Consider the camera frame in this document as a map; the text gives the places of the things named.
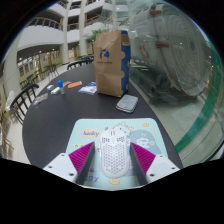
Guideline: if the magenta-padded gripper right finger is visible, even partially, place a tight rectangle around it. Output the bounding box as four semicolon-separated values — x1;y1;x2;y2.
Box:
129;142;181;186

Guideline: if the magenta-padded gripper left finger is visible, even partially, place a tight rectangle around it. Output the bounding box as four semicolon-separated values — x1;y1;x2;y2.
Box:
43;141;97;185

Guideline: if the white perforated computer mouse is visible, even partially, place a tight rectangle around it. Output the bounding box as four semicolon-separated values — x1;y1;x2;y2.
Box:
98;128;129;178

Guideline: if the pale green cartoon mouse pad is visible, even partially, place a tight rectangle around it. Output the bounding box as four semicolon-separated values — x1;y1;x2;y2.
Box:
64;117;163;185

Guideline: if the wooden chair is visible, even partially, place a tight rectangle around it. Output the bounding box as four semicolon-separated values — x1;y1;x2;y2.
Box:
0;109;14;158

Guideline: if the small blue-capped bottle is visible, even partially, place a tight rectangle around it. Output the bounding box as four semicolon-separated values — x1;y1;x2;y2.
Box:
57;79;66;95

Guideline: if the black spindle-back chair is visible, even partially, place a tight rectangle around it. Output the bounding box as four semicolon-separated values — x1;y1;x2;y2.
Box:
9;83;40;125
66;58;94;71

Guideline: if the blue and white plastic packet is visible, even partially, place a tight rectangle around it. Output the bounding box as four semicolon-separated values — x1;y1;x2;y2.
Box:
77;82;98;96

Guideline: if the orange flat card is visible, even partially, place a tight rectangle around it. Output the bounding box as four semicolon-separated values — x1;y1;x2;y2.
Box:
67;80;83;90

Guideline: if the white lattice chair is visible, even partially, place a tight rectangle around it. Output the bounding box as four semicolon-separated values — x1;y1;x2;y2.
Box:
4;89;16;113

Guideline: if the group of dark chairs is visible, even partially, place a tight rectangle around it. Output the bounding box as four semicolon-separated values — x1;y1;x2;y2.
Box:
19;63;60;89

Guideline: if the brown paper carrier bag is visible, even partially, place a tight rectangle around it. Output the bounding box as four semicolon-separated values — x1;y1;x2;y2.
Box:
93;29;131;99

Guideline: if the large white cylindrical exhibit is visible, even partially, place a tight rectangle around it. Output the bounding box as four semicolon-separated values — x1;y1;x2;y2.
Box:
128;3;214;104

